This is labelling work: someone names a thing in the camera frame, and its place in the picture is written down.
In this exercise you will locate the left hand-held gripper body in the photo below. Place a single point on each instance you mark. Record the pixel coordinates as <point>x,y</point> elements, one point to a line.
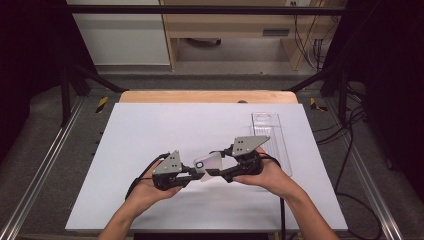
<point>168,166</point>

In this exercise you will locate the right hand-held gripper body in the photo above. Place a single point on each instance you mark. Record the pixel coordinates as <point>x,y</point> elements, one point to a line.
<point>248,145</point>

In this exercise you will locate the light blue phone case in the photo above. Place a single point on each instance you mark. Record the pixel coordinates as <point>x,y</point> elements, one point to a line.
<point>210,163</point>

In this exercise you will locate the person's left hand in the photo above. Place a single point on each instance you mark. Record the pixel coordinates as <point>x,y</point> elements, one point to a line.
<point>146,193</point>

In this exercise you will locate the person's right hand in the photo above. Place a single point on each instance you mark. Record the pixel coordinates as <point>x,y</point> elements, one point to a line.
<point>273,178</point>

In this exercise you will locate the clear plastic packaging box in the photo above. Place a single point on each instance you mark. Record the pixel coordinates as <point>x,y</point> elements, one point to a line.
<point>278,146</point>

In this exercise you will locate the white board sheet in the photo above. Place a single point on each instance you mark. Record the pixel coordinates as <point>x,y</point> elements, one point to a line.
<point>150,126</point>

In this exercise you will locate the wooden table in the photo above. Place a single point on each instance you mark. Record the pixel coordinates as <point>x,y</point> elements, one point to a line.
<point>186,96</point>

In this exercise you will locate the yellow black tape strip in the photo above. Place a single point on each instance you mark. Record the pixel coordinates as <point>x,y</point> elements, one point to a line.
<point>315,104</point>
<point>102,104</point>

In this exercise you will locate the grey label on desk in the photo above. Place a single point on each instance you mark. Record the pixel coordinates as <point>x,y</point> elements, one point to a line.
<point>276,32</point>

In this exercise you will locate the light wooden desk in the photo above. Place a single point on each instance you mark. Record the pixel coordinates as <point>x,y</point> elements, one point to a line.
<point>230,23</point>

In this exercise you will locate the white cabinet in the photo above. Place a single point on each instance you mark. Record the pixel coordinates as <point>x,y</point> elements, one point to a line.
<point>126,36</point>

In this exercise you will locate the black curtain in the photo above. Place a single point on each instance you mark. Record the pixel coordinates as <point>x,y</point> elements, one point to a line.
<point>30,50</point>
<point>390,83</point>

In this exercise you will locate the black frame strut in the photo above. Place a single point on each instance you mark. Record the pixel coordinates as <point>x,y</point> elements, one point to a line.
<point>66,96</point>
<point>341,96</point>

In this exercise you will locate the aluminium rail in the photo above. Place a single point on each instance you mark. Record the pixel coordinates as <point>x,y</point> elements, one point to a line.
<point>40,170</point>
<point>373,186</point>

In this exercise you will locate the black horizontal frame bar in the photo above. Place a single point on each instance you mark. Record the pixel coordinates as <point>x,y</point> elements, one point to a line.
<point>200,9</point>

